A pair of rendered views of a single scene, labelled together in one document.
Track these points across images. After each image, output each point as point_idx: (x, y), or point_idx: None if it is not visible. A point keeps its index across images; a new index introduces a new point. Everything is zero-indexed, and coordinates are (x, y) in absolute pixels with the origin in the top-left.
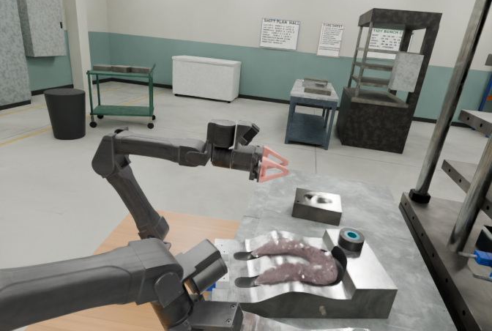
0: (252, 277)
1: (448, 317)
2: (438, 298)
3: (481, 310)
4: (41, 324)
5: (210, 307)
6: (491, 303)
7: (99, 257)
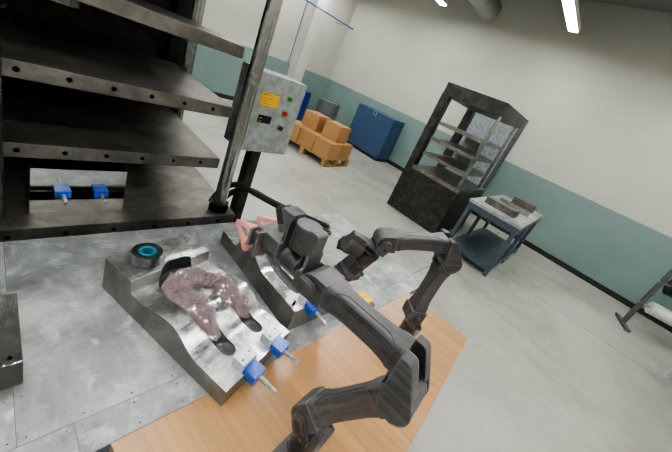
0: (243, 323)
1: (146, 230)
2: (125, 233)
3: (113, 217)
4: (403, 434)
5: None
6: (97, 211)
7: (409, 235)
